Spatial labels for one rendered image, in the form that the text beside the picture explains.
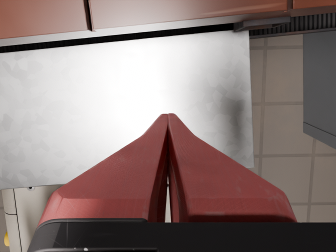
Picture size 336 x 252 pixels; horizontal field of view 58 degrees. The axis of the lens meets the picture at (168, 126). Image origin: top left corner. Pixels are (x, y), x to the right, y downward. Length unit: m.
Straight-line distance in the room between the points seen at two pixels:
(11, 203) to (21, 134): 0.57
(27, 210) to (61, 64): 0.65
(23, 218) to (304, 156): 1.00
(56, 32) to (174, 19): 0.11
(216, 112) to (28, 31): 0.26
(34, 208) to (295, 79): 0.97
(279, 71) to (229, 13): 0.90
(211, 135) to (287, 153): 0.82
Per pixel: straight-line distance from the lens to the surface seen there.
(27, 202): 1.02
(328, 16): 0.63
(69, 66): 0.45
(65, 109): 0.46
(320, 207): 1.38
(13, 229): 1.08
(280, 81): 1.18
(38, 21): 0.31
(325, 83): 1.06
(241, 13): 0.30
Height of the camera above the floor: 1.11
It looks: 78 degrees down
